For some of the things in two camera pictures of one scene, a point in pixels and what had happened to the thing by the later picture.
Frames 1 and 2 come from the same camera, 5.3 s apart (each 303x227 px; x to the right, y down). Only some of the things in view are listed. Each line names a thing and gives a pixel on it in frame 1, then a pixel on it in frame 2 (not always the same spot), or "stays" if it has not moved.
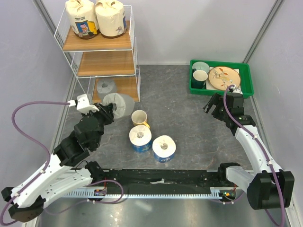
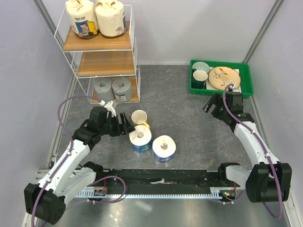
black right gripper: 217,100 stays
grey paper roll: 104,86 stays
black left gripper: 106,111 → 129,127
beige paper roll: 111,18 stays
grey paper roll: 124,104 → 122,89
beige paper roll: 82,16 stays
